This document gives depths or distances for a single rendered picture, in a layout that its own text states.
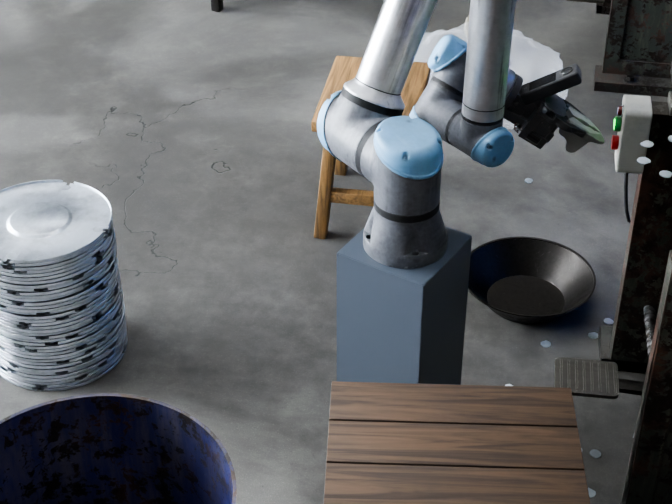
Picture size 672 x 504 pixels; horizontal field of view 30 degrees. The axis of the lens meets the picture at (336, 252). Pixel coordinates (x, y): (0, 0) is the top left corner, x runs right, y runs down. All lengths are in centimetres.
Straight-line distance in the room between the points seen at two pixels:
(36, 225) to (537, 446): 111
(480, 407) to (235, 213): 124
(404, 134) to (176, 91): 167
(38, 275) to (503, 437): 98
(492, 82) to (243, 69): 174
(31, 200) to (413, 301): 88
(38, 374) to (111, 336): 17
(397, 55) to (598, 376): 74
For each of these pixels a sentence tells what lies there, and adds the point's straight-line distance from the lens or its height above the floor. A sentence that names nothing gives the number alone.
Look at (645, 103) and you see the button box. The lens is 237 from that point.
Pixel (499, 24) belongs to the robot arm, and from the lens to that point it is 211.
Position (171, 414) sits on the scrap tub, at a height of 47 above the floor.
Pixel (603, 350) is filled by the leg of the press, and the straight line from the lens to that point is 270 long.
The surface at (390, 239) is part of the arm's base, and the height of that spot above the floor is 50.
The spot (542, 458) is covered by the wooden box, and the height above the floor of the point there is 35.
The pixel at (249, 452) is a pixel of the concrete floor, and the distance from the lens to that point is 247.
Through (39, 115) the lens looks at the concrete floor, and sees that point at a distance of 364.
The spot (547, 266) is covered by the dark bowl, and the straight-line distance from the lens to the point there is 293.
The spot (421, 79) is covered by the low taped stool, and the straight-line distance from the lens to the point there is 303.
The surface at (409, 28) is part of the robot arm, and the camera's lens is 215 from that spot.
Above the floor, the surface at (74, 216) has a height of 33.
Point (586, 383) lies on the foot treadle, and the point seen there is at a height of 16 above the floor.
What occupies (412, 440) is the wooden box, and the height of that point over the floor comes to 35.
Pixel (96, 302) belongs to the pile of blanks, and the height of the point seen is 18.
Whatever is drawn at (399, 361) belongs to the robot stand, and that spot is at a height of 26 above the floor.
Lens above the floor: 174
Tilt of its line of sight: 36 degrees down
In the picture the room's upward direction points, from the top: straight up
